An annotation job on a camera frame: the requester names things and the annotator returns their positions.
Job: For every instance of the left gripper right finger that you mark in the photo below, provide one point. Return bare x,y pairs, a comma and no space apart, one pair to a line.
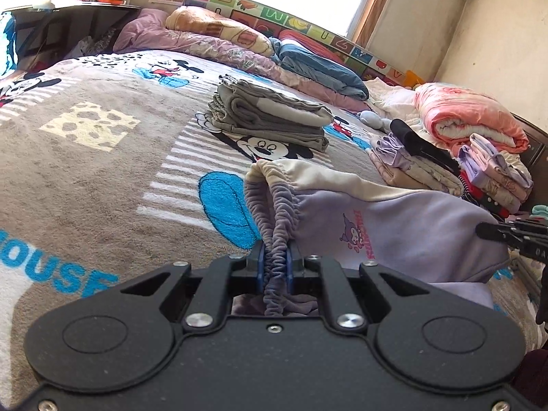
348,299

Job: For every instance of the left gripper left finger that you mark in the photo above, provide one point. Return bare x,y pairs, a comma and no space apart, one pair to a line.
215,287

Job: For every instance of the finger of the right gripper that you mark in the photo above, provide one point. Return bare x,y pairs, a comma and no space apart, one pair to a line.
500,232

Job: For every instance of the lavender sweatpants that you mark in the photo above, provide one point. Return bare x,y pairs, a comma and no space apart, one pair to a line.
425,234

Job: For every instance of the tall folded clothes stack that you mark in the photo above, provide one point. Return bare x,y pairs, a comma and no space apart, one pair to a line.
499,175

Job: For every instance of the grey folded clothes stack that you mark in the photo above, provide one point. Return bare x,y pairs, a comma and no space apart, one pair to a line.
246,108

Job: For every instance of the black folded garment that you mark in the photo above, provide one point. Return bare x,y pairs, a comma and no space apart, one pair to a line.
419,147

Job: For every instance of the pink rolled quilt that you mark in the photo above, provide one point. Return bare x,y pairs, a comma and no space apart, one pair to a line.
451,114

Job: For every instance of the floral folded blanket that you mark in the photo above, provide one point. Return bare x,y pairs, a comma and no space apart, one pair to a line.
399,169

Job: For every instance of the Mickey Mouse fleece blanket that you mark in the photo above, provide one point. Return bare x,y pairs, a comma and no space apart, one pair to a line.
115,184

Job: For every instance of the light blue plush toy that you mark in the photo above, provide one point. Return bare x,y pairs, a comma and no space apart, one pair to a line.
374,121

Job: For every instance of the white cream quilt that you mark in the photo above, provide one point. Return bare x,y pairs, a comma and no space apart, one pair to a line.
393,102

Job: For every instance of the blue folded quilt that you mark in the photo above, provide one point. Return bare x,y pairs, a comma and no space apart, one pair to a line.
292,56

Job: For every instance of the red folded blanket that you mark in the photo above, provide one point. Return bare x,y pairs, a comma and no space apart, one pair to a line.
310,44

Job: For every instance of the colourful alphabet headboard mat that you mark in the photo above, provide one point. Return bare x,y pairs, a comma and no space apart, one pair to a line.
272,22

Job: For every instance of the purple floral quilt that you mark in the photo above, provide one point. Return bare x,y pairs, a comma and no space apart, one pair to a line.
147,32

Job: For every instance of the orange patterned pillow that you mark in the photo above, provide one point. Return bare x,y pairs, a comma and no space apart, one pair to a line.
203,21

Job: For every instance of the dark side desk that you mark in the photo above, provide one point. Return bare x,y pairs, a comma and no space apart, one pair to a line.
47,33

